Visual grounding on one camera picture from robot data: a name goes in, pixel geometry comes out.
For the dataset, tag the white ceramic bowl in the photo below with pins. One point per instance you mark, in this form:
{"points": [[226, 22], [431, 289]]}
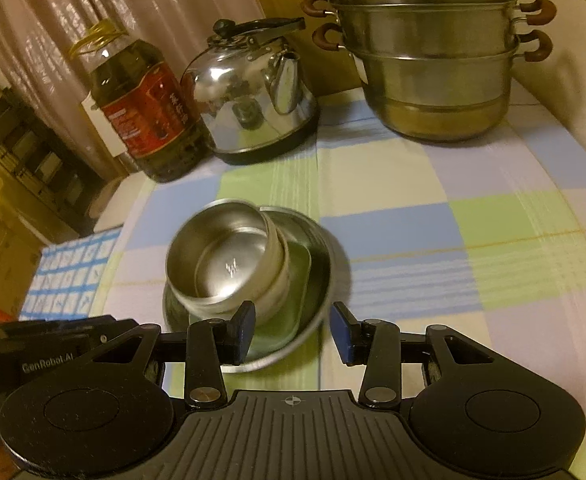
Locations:
{"points": [[266, 305]]}

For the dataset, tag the stainless steel kettle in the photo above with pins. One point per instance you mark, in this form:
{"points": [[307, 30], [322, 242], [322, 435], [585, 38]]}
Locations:
{"points": [[249, 89]]}

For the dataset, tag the cooking oil bottle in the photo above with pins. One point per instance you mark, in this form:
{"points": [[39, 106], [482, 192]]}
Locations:
{"points": [[142, 99]]}

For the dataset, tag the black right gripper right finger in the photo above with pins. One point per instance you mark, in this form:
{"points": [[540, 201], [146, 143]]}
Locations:
{"points": [[349, 335]]}

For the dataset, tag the dark shelf rack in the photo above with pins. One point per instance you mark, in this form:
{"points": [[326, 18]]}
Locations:
{"points": [[32, 153]]}

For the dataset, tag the stainless steel steamer pot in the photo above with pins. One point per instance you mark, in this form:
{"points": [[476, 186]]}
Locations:
{"points": [[435, 70]]}

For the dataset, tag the blue white patterned cloth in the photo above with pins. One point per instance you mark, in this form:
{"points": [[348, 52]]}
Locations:
{"points": [[68, 277]]}

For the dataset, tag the checkered pastel tablecloth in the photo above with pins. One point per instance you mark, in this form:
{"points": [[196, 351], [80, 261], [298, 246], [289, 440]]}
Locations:
{"points": [[487, 236]]}

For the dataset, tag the stainless steel bowl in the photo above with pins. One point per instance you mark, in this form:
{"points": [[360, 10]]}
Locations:
{"points": [[201, 232]]}

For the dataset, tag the large stainless steel plate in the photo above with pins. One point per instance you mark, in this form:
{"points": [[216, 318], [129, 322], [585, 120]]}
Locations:
{"points": [[300, 229]]}

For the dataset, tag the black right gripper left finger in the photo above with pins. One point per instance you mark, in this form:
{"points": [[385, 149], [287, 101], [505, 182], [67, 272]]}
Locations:
{"points": [[239, 333]]}

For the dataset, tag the left hand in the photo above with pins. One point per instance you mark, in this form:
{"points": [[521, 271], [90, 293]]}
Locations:
{"points": [[8, 468]]}

